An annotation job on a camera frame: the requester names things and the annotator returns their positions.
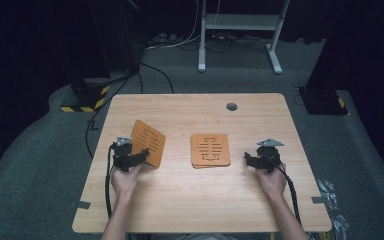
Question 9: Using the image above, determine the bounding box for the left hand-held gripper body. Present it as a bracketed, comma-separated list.
[111, 135, 142, 173]

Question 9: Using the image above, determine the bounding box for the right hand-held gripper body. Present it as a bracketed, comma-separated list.
[255, 138, 286, 175]

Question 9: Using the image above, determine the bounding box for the orange wooden slotted coaster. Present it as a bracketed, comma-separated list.
[191, 161, 232, 170]
[190, 133, 232, 167]
[129, 119, 167, 169]

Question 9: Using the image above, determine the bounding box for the person's left hand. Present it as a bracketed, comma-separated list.
[110, 164, 142, 202]

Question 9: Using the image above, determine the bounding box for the person's right hand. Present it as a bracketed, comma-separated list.
[256, 163, 288, 200]

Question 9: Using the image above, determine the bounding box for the grey tape strip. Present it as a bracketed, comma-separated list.
[70, 200, 92, 211]
[311, 195, 330, 205]

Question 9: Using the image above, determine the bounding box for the black base with striped tape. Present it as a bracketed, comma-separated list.
[60, 77, 111, 114]

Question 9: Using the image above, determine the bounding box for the crumpled silver tape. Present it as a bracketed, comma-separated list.
[316, 178, 339, 211]
[331, 213, 351, 240]

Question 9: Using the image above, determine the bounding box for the black perforated stand base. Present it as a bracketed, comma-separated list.
[297, 86, 350, 116]

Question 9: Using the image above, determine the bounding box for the power strip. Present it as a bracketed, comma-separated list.
[147, 32, 178, 46]

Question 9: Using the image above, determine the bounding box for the white metal stand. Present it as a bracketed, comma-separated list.
[197, 0, 291, 75]

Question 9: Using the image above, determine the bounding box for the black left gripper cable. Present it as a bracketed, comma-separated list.
[104, 142, 118, 220]

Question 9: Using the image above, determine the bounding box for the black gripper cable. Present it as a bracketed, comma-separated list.
[265, 155, 303, 226]
[104, 142, 118, 220]

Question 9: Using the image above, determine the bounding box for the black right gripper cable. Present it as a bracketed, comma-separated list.
[265, 155, 303, 226]

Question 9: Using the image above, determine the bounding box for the long black floor cable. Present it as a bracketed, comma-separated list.
[85, 71, 135, 158]

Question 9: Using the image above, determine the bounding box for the curved black floor cable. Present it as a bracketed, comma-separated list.
[138, 61, 175, 95]

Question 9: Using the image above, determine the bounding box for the tangle of black cables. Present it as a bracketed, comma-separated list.
[176, 32, 272, 54]

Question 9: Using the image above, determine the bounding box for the white floor cable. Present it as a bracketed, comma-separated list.
[144, 0, 203, 51]

